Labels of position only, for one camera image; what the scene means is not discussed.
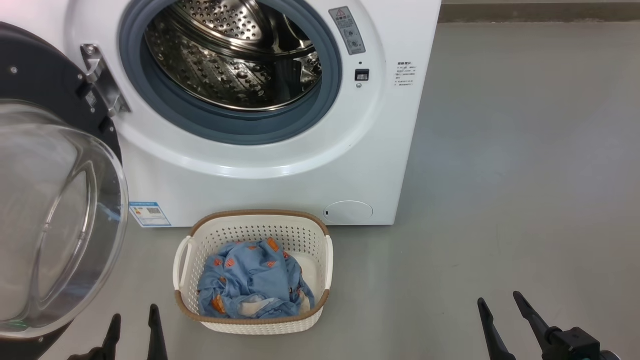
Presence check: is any metal door hinge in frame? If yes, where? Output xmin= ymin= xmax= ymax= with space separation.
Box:
xmin=80 ymin=44 xmax=132 ymax=118

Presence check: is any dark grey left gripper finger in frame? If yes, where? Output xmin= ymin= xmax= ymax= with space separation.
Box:
xmin=147 ymin=304 xmax=168 ymax=360
xmin=97 ymin=314 xmax=122 ymax=360

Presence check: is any small printed text sticker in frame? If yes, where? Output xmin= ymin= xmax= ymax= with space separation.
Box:
xmin=395 ymin=61 xmax=418 ymax=88

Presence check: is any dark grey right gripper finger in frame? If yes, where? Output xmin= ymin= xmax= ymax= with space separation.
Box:
xmin=477 ymin=298 xmax=516 ymax=360
xmin=513 ymin=291 xmax=551 ymax=360

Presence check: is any white front-load washing machine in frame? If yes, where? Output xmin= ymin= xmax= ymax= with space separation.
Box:
xmin=0 ymin=0 xmax=443 ymax=229

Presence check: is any round glass washing machine door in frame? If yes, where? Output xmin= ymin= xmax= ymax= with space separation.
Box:
xmin=0 ymin=22 xmax=130 ymax=360

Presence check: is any round white filter cover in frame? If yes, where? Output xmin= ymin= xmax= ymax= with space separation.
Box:
xmin=323 ymin=200 xmax=374 ymax=225

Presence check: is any perforated stainless steel drum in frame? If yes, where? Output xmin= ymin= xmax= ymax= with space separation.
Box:
xmin=145 ymin=0 xmax=323 ymax=112

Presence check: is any blue energy label sticker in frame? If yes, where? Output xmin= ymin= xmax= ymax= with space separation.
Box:
xmin=129 ymin=201 xmax=172 ymax=228

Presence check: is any grey warning sticker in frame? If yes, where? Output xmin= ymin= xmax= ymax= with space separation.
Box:
xmin=328 ymin=6 xmax=367 ymax=56

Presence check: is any white perforated laundry basket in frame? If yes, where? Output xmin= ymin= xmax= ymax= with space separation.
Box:
xmin=173 ymin=209 xmax=334 ymax=335

